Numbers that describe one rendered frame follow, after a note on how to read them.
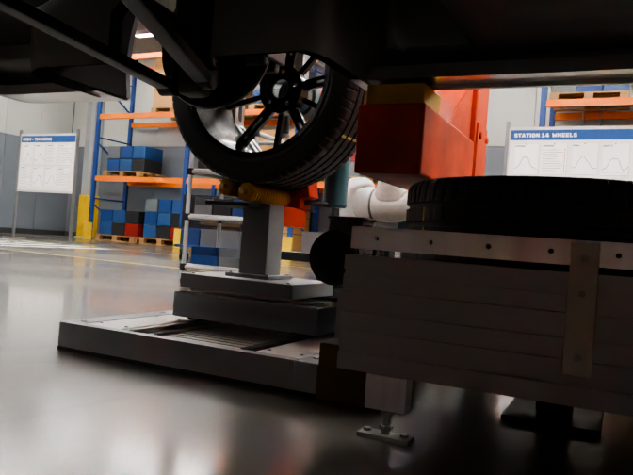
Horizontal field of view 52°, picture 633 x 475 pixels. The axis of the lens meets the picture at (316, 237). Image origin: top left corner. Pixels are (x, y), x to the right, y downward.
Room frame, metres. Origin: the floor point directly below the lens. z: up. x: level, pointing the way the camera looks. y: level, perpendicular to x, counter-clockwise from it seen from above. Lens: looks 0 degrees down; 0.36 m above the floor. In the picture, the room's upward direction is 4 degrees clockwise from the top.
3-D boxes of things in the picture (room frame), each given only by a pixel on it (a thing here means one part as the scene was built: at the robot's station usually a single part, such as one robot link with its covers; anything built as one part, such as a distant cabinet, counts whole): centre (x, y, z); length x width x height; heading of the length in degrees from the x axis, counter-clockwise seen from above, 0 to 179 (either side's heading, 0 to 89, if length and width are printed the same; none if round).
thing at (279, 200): (2.10, 0.18, 0.49); 0.29 x 0.06 x 0.06; 155
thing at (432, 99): (1.55, -0.18, 0.70); 0.14 x 0.14 x 0.05; 65
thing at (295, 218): (2.22, 0.12, 0.48); 0.16 x 0.12 x 0.17; 155
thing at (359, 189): (3.08, -0.19, 0.56); 0.18 x 0.16 x 0.22; 57
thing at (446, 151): (1.70, -0.26, 0.69); 0.52 x 0.17 x 0.35; 155
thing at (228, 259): (4.22, 0.55, 0.50); 0.54 x 0.42 x 1.00; 65
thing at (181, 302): (2.08, 0.13, 0.13); 0.50 x 0.36 x 0.10; 65
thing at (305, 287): (2.10, 0.18, 0.32); 0.40 x 0.30 x 0.28; 65
